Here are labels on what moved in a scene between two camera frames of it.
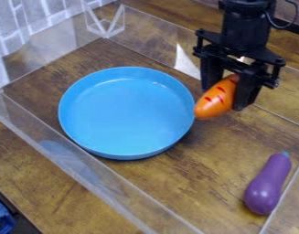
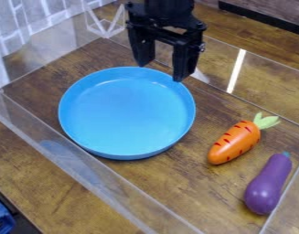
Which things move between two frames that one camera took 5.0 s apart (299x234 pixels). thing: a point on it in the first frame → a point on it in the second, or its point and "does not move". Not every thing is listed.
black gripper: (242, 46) → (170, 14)
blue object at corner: (5, 223) does not move
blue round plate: (126, 112) does not move
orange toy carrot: (217, 100) → (240, 139)
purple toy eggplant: (264, 189) does not move
